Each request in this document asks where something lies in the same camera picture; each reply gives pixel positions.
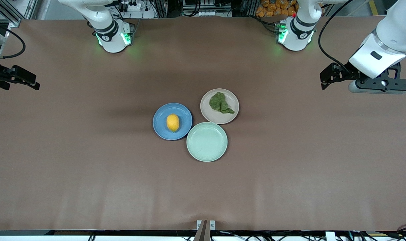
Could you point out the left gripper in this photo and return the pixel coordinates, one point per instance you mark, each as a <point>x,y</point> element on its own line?
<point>344,73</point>

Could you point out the green lettuce leaf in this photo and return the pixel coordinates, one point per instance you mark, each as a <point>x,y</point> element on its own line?
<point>219,102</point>

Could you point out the yellow lemon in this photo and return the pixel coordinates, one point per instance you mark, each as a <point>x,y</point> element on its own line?
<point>173,122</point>

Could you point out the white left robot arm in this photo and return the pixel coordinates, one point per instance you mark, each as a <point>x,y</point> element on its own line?
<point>298,30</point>

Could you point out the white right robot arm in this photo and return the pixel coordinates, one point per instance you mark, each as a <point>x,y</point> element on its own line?
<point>102,20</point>

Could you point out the bag of orange items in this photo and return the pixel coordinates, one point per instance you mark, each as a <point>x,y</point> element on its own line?
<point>273,8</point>

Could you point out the beige round plate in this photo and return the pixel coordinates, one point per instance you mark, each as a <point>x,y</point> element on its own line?
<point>219,117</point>

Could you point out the brown table cover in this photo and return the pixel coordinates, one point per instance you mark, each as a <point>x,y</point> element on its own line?
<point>89,187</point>

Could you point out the white power strip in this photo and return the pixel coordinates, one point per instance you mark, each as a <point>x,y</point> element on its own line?
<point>132,5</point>

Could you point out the pale green round plate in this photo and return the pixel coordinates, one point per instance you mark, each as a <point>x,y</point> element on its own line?
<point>207,142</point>

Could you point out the blue round plate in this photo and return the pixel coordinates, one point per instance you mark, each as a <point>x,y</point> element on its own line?
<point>162,125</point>

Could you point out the aluminium frame profile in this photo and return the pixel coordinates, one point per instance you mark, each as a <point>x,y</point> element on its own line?
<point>13,18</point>

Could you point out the black left camera bracket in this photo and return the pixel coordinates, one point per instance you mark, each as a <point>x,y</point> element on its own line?
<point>395,82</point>

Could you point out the metal table edge bracket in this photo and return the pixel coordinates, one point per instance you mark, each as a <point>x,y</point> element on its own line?
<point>204,232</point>

